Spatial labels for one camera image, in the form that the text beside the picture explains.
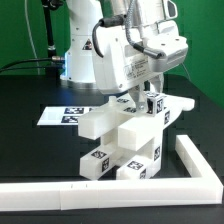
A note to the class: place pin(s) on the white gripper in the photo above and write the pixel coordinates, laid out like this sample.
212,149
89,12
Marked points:
120,57

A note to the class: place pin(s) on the white chair seat part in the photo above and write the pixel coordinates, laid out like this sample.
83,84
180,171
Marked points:
132,135

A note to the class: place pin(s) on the white chair back part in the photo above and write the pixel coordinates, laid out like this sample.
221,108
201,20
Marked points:
89,124

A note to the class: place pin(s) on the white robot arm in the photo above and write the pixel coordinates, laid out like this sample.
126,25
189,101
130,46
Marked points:
85,14

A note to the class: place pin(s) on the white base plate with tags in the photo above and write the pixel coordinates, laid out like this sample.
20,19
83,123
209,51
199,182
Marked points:
62,115

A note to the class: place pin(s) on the white U-shaped frame obstacle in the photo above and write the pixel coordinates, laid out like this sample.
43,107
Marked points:
201,187

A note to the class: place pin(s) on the black camera stand pole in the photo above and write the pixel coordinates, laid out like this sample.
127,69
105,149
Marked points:
48,6

